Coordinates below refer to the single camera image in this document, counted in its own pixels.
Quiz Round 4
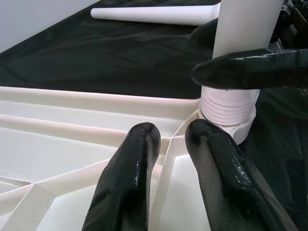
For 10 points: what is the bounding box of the white plastic table leg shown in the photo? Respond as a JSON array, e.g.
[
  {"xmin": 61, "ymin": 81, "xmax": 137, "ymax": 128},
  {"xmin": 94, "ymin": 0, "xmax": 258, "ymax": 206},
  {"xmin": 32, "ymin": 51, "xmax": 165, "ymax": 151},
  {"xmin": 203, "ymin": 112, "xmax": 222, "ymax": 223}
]
[
  {"xmin": 200, "ymin": 0, "xmax": 286, "ymax": 127},
  {"xmin": 90, "ymin": 2, "xmax": 222, "ymax": 26}
]

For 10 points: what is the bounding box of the white plastic table top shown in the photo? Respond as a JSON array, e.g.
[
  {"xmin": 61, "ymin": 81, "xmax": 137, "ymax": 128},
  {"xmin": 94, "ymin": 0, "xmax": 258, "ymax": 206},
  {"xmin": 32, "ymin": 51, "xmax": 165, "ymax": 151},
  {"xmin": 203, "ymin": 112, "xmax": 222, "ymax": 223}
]
[{"xmin": 0, "ymin": 85, "xmax": 256, "ymax": 231}]

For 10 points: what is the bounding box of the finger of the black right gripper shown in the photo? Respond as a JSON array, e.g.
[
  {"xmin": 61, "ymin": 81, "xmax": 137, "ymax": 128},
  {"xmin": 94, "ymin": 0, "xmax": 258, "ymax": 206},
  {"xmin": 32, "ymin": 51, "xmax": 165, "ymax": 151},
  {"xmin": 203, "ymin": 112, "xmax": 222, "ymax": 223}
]
[
  {"xmin": 192, "ymin": 48, "xmax": 308, "ymax": 91},
  {"xmin": 189, "ymin": 19, "xmax": 219, "ymax": 51}
]

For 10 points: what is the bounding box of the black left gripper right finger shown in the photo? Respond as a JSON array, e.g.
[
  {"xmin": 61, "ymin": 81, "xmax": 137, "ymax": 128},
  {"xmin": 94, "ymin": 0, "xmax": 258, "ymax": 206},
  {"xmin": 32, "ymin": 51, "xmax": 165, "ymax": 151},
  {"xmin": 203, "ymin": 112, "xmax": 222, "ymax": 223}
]
[{"xmin": 185, "ymin": 119, "xmax": 299, "ymax": 231}]

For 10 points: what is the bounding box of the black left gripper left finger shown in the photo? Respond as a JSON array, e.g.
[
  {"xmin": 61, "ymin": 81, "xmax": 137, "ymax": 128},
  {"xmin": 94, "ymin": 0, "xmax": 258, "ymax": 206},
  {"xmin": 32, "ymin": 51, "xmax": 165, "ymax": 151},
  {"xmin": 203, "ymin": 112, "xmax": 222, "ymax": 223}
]
[{"xmin": 81, "ymin": 122, "xmax": 161, "ymax": 231}]

